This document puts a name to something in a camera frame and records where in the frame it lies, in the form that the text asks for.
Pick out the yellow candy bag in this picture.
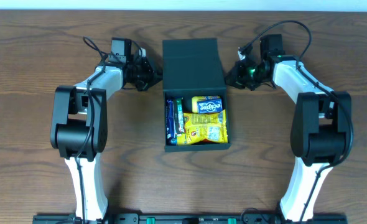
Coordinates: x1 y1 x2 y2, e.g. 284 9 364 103
177 110 228 146

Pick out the dark green box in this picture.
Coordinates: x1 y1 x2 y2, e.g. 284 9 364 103
162 37 232 153

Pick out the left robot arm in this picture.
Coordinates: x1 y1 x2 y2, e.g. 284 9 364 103
50 57 162 223

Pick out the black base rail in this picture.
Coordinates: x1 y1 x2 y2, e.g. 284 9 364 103
32 213 348 224

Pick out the purple dairy milk bar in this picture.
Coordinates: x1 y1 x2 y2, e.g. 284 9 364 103
166 100 175 141

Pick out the blue eclipse mint tin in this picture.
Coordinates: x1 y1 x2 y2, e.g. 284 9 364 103
197 99 223 114

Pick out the blue oreo cookie pack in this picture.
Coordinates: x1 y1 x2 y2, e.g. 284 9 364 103
167 138 177 146

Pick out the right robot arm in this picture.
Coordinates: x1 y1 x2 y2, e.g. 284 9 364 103
225 55 353 223

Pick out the yellow candy roll tube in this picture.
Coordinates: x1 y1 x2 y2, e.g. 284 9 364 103
192 96 221 114

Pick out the green chocolate bar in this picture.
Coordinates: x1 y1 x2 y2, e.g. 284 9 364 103
173 98 185 135

